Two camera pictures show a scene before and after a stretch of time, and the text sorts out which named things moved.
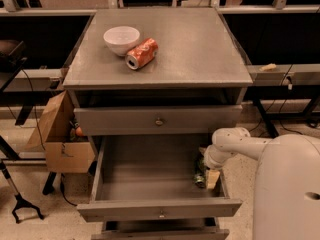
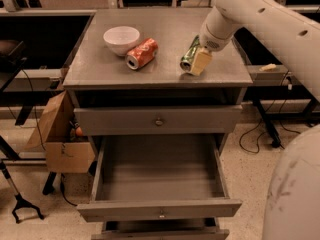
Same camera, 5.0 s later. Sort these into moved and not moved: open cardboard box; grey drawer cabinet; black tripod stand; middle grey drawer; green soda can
Moved: green soda can
Not moved: middle grey drawer; grey drawer cabinet; black tripod stand; open cardboard box
